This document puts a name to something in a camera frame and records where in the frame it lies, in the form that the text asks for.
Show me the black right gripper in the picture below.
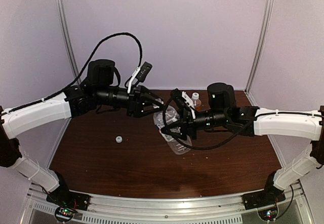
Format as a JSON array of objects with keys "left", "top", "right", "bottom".
[{"left": 160, "top": 107, "right": 228, "bottom": 141}]

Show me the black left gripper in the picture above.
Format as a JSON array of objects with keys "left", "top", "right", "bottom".
[{"left": 95, "top": 84, "right": 165, "bottom": 118}]

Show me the clear plastic water bottle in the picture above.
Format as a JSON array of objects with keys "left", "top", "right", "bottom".
[{"left": 153, "top": 105, "right": 192, "bottom": 156}]

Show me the white water bottle cap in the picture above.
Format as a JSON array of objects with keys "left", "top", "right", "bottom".
[{"left": 115, "top": 136, "right": 123, "bottom": 143}]

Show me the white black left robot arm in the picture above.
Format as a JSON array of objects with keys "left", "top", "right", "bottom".
[{"left": 1, "top": 59, "right": 163, "bottom": 206}]

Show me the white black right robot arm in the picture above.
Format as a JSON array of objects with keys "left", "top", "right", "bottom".
[{"left": 161, "top": 82, "right": 323, "bottom": 205}]

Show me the amber tea bottle red label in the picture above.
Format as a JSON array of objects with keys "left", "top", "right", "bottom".
[{"left": 192, "top": 98, "right": 201, "bottom": 111}]

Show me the white tea bottle cap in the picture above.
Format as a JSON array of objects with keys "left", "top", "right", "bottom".
[{"left": 191, "top": 92, "right": 199, "bottom": 100}]

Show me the right circuit board with leds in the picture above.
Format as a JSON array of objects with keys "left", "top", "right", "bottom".
[{"left": 258, "top": 206, "right": 279, "bottom": 221}]

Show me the circuit board with leds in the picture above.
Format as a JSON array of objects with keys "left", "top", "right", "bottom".
[
  {"left": 54, "top": 207, "right": 75, "bottom": 222},
  {"left": 258, "top": 206, "right": 279, "bottom": 221}
]

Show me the left circuit board with leds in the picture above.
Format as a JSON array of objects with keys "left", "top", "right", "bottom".
[{"left": 54, "top": 207, "right": 75, "bottom": 222}]

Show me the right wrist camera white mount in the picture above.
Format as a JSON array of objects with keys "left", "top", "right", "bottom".
[{"left": 170, "top": 88, "right": 196, "bottom": 119}]

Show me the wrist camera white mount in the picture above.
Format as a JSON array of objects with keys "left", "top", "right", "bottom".
[
  {"left": 170, "top": 88, "right": 196, "bottom": 119},
  {"left": 127, "top": 62, "right": 153, "bottom": 94}
]

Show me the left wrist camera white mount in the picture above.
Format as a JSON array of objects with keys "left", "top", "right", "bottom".
[{"left": 127, "top": 62, "right": 153, "bottom": 94}]

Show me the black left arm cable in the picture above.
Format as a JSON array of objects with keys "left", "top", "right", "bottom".
[{"left": 0, "top": 31, "right": 143, "bottom": 115}]

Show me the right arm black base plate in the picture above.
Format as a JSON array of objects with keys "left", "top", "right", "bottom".
[{"left": 242, "top": 190, "right": 286, "bottom": 210}]

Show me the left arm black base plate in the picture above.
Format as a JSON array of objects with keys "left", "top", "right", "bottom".
[{"left": 43, "top": 187, "right": 90, "bottom": 211}]

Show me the left aluminium corner post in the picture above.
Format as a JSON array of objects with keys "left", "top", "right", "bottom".
[{"left": 56, "top": 0, "right": 79, "bottom": 78}]

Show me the aluminium corner post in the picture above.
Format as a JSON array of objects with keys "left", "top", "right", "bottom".
[
  {"left": 56, "top": 0, "right": 79, "bottom": 78},
  {"left": 245, "top": 0, "right": 274, "bottom": 94}
]

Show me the right aluminium corner post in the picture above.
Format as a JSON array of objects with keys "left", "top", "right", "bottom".
[{"left": 245, "top": 0, "right": 274, "bottom": 94}]

